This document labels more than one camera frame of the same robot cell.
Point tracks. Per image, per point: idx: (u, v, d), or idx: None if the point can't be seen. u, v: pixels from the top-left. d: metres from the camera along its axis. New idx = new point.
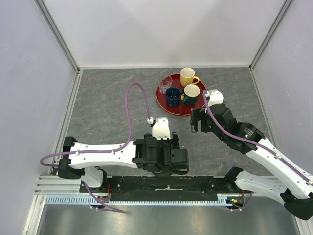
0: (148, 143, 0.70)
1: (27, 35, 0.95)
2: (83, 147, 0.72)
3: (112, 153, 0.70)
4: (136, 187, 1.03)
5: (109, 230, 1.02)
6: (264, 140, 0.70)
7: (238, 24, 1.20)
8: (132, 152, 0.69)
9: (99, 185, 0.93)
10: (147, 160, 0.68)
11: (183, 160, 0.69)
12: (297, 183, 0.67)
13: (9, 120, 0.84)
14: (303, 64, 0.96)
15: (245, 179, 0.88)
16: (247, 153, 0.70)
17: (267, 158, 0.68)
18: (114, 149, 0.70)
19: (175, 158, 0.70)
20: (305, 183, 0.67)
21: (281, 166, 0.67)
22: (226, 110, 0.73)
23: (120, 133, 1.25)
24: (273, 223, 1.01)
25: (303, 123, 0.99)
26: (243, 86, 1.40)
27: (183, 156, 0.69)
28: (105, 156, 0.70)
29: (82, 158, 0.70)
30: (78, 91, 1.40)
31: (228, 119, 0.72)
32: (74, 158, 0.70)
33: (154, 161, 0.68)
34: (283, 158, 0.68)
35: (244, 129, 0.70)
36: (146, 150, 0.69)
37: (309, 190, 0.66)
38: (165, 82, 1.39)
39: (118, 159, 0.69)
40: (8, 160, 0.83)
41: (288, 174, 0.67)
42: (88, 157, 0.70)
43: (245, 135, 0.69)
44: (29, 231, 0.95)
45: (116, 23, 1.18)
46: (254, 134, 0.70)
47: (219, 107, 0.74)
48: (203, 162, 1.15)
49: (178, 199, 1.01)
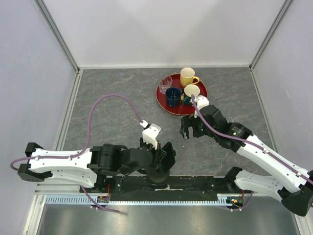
0: (104, 150, 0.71)
1: (27, 34, 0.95)
2: (43, 152, 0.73)
3: (69, 160, 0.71)
4: (136, 187, 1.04)
5: (109, 230, 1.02)
6: (252, 137, 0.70)
7: (238, 25, 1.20)
8: (88, 158, 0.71)
9: (91, 185, 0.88)
10: (101, 166, 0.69)
11: (132, 159, 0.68)
12: (286, 176, 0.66)
13: (9, 120, 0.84)
14: (303, 64, 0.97)
15: (243, 178, 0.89)
16: (238, 151, 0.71)
17: (255, 153, 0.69)
18: (71, 155, 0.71)
19: (125, 158, 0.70)
20: (295, 176, 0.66)
21: (269, 160, 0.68)
22: (215, 111, 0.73)
23: (119, 133, 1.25)
24: (273, 223, 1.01)
25: (303, 123, 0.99)
26: (243, 86, 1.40)
27: (131, 155, 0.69)
28: (62, 161, 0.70)
29: (40, 163, 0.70)
30: (78, 91, 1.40)
31: (218, 119, 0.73)
32: (33, 163, 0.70)
33: (108, 167, 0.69)
34: (271, 152, 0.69)
35: (233, 129, 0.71)
36: (101, 156, 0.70)
37: (299, 182, 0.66)
38: (165, 82, 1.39)
39: (75, 164, 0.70)
40: (8, 160, 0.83)
41: (277, 167, 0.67)
42: (47, 163, 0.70)
43: (233, 133, 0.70)
44: (29, 231, 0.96)
45: (116, 23, 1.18)
46: (242, 132, 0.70)
47: (209, 109, 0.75)
48: (203, 162, 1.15)
49: (178, 199, 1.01)
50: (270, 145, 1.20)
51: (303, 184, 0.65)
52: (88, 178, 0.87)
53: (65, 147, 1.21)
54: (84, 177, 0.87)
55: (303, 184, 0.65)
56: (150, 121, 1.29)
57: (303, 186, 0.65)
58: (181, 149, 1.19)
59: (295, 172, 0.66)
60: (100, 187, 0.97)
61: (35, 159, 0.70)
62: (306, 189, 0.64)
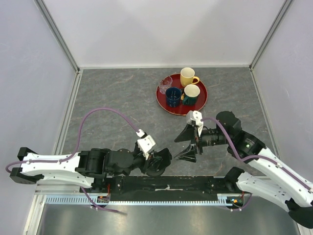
0: (91, 155, 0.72)
1: (27, 34, 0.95)
2: (34, 156, 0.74)
3: (58, 164, 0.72)
4: (136, 187, 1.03)
5: (109, 230, 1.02)
6: (265, 150, 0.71)
7: (237, 25, 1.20)
8: (76, 163, 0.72)
9: (88, 185, 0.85)
10: (88, 170, 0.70)
11: (112, 162, 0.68)
12: (299, 191, 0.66)
13: (9, 120, 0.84)
14: (303, 64, 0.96)
15: (247, 181, 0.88)
16: (250, 164, 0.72)
17: (268, 168, 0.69)
18: (60, 159, 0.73)
19: (107, 160, 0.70)
20: (307, 192, 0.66)
21: (282, 175, 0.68)
22: (236, 122, 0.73)
23: (119, 133, 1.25)
24: (273, 223, 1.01)
25: (303, 123, 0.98)
26: (243, 86, 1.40)
27: (111, 158, 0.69)
28: (52, 165, 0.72)
29: (32, 166, 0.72)
30: (78, 91, 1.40)
31: (237, 130, 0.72)
32: (24, 166, 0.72)
33: (96, 171, 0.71)
34: (284, 167, 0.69)
35: (246, 140, 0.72)
36: (89, 160, 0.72)
37: (311, 199, 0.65)
38: (165, 82, 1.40)
39: (64, 168, 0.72)
40: (8, 160, 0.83)
41: (290, 182, 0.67)
42: (38, 166, 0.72)
43: (245, 145, 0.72)
44: (29, 231, 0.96)
45: (116, 23, 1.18)
46: (255, 144, 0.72)
47: (229, 118, 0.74)
48: (203, 162, 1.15)
49: (178, 199, 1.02)
50: (270, 145, 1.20)
51: None
52: (84, 178, 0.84)
53: (65, 147, 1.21)
54: (79, 178, 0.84)
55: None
56: (150, 121, 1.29)
57: None
58: (181, 149, 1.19)
59: (307, 188, 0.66)
60: (100, 187, 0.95)
61: (26, 163, 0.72)
62: None
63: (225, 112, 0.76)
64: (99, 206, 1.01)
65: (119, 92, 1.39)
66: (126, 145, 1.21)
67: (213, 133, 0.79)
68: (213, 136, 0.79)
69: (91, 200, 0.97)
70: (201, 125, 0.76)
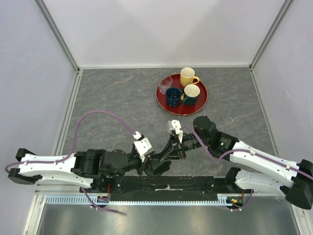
0: (87, 156, 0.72)
1: (27, 34, 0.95)
2: (32, 157, 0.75)
3: (55, 164, 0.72)
4: (136, 187, 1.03)
5: (109, 230, 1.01)
6: (238, 143, 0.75)
7: (238, 25, 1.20)
8: (73, 163, 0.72)
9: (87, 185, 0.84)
10: (84, 171, 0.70)
11: (106, 163, 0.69)
12: (277, 171, 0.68)
13: (9, 119, 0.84)
14: (303, 64, 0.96)
15: (244, 178, 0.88)
16: (231, 160, 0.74)
17: (244, 157, 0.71)
18: (57, 160, 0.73)
19: (101, 161, 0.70)
20: (285, 169, 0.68)
21: (258, 160, 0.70)
22: (211, 125, 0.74)
23: (119, 133, 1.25)
24: (273, 223, 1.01)
25: (303, 123, 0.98)
26: (243, 86, 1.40)
27: (105, 159, 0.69)
28: (49, 165, 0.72)
29: (29, 167, 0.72)
30: (78, 92, 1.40)
31: (212, 132, 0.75)
32: (22, 167, 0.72)
33: (91, 171, 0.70)
34: (258, 152, 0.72)
35: (221, 139, 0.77)
36: (84, 161, 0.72)
37: (290, 175, 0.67)
38: (165, 82, 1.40)
39: (60, 169, 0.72)
40: (8, 160, 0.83)
41: (267, 166, 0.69)
42: (35, 167, 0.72)
43: (220, 143, 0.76)
44: (29, 231, 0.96)
45: (116, 23, 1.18)
46: (230, 141, 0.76)
47: (204, 122, 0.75)
48: (203, 162, 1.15)
49: (178, 199, 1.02)
50: (270, 145, 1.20)
51: (295, 176, 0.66)
52: (83, 178, 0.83)
53: (65, 147, 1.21)
54: (78, 178, 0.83)
55: (295, 176, 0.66)
56: (150, 121, 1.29)
57: (296, 177, 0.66)
58: None
59: (284, 166, 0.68)
60: (100, 187, 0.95)
61: (24, 163, 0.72)
62: (299, 180, 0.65)
63: (199, 117, 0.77)
64: (99, 206, 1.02)
65: (119, 92, 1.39)
66: (126, 145, 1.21)
67: (192, 137, 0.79)
68: (194, 139, 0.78)
69: (91, 200, 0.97)
70: (181, 132, 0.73)
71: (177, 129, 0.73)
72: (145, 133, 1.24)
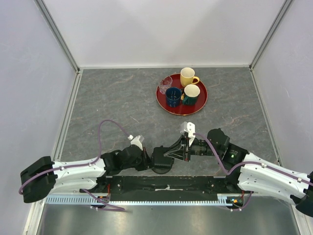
0: (106, 157, 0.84)
1: (28, 34, 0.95)
2: (61, 163, 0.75)
3: (89, 166, 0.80)
4: (136, 187, 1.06)
5: (109, 230, 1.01)
6: (248, 154, 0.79)
7: (237, 25, 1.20)
8: (100, 164, 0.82)
9: (91, 186, 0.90)
10: (107, 168, 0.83)
11: (129, 154, 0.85)
12: (289, 183, 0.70)
13: (9, 119, 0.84)
14: (303, 64, 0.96)
15: (248, 181, 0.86)
16: (241, 171, 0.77)
17: (256, 170, 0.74)
18: (90, 162, 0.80)
19: (124, 155, 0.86)
20: (297, 181, 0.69)
21: (270, 173, 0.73)
22: (225, 139, 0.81)
23: (119, 133, 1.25)
24: (273, 223, 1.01)
25: (303, 122, 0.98)
26: (243, 86, 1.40)
27: (128, 151, 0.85)
28: (85, 167, 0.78)
29: (66, 172, 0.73)
30: (78, 92, 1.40)
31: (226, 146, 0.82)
32: (58, 173, 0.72)
33: (113, 167, 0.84)
34: (269, 165, 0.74)
35: (231, 151, 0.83)
36: (105, 162, 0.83)
37: (302, 187, 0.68)
38: (165, 82, 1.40)
39: (94, 169, 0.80)
40: (8, 160, 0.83)
41: (279, 178, 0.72)
42: (72, 172, 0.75)
43: (231, 156, 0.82)
44: (29, 230, 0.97)
45: (115, 23, 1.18)
46: (239, 153, 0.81)
47: (220, 136, 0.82)
48: (203, 162, 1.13)
49: (178, 199, 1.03)
50: (270, 145, 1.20)
51: (306, 188, 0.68)
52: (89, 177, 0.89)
53: (65, 147, 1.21)
54: (84, 179, 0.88)
55: (307, 189, 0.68)
56: (150, 121, 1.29)
57: (308, 190, 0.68)
58: None
59: (296, 178, 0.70)
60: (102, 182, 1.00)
61: (60, 169, 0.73)
62: (311, 192, 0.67)
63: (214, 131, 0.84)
64: (101, 207, 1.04)
65: (119, 91, 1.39)
66: (126, 145, 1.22)
67: (202, 144, 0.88)
68: (203, 147, 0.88)
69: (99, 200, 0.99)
70: (193, 137, 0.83)
71: (192, 134, 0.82)
72: (145, 133, 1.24)
